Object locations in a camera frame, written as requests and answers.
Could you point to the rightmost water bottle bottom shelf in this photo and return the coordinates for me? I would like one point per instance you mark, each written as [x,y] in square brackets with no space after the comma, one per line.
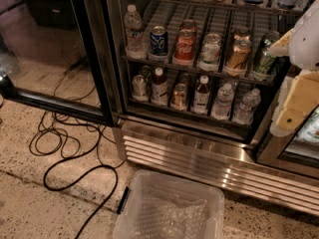
[244,111]

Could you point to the dark cabinet in background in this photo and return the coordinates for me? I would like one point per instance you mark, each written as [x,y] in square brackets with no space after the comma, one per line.
[52,13]

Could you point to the right glass fridge door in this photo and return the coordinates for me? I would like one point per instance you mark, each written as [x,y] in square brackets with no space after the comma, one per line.
[288,152]

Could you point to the clear water bottle middle shelf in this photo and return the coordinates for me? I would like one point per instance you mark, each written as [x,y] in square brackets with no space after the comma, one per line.
[134,33]

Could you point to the stainless steel display fridge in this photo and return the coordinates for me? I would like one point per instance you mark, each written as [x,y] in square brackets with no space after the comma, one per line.
[221,153]

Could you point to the clear water bottle shelf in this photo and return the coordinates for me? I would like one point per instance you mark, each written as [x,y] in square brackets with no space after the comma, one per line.
[134,33]
[222,103]

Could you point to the green monster can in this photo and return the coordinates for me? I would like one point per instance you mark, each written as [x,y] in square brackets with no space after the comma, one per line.
[263,62]

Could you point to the clear plastic storage bin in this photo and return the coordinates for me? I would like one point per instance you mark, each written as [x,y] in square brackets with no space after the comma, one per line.
[189,190]

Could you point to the open glass fridge door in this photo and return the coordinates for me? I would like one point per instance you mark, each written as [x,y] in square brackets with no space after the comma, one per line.
[53,69]

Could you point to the brown can behind orange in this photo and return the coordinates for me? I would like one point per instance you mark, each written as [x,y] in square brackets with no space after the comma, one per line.
[241,34]

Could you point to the red can behind coca-cola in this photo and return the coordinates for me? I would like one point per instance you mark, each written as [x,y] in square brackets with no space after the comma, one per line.
[188,24]

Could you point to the blue pepsi can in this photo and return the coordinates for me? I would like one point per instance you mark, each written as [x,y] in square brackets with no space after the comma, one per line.
[158,43]

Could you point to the brown tea bottle white cap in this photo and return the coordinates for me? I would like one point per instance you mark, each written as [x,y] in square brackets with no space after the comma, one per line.
[201,95]

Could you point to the bubble wrap sheet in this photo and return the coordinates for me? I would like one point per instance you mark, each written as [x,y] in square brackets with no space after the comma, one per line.
[165,215]

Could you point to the orange gold can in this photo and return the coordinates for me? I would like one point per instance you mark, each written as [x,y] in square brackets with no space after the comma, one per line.
[236,60]

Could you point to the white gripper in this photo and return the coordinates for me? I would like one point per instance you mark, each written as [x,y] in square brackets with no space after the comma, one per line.
[305,47]

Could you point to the dark juice bottle white cap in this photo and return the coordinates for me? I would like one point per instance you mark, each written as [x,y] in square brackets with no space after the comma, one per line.
[159,87]

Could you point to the gold can bottom shelf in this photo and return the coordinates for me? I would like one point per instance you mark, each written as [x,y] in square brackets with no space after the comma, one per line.
[179,97]

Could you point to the silver can bottom shelf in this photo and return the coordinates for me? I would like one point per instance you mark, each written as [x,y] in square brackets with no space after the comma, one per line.
[140,91]

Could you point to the clear water bottle bottom shelf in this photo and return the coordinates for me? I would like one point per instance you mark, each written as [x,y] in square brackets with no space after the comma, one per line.
[222,103]

